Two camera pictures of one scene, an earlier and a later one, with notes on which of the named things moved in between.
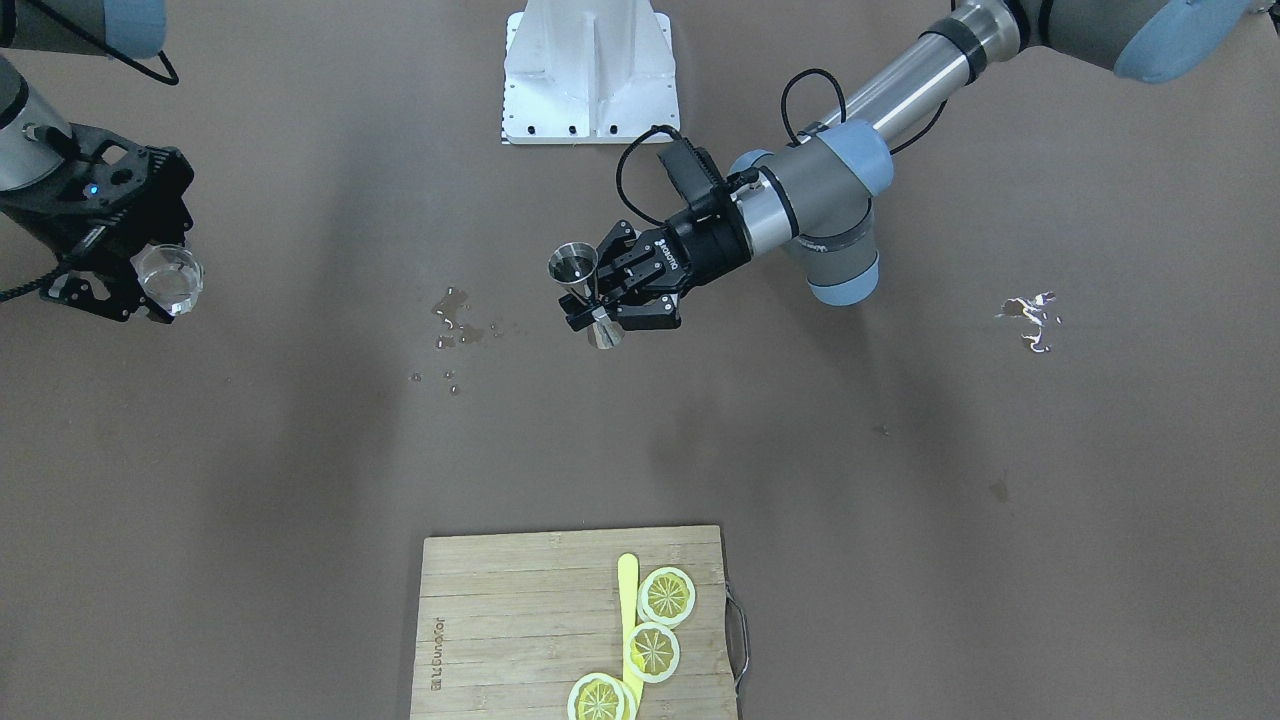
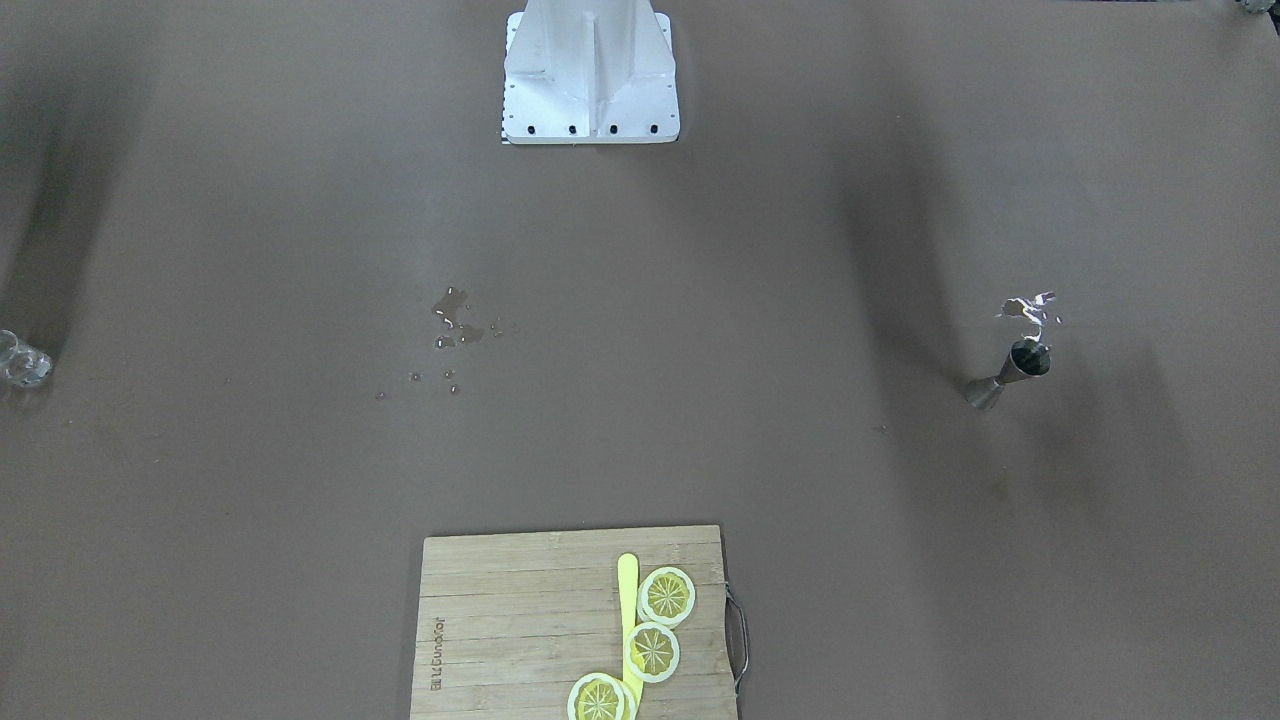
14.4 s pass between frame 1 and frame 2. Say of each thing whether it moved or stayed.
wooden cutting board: stayed
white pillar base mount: stayed
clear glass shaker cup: moved
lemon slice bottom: stayed
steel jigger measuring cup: moved
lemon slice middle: stayed
